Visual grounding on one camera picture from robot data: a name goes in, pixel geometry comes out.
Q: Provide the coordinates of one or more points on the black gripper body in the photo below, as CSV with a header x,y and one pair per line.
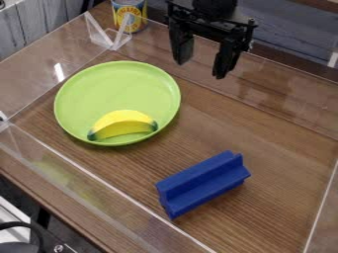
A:
x,y
214,19

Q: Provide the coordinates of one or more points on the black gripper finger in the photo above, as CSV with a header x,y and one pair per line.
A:
x,y
180,41
226,57

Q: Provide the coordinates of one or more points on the blue plastic block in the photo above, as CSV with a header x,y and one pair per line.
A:
x,y
202,182

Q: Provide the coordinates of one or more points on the green plate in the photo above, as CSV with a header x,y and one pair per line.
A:
x,y
116,85

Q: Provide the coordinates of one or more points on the yellow printed can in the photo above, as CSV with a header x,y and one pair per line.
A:
x,y
131,11

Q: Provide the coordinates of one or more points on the yellow toy banana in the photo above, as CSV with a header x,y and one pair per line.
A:
x,y
119,123

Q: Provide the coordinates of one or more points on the clear acrylic enclosure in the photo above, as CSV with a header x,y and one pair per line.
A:
x,y
270,112

